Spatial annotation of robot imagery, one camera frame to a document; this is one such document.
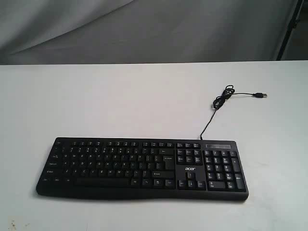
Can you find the black tripod stand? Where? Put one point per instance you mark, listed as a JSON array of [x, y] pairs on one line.
[[290, 27]]

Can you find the black acer keyboard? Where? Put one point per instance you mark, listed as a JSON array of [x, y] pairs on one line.
[[123, 169]]

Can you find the grey backdrop cloth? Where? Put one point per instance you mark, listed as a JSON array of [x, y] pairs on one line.
[[141, 31]]

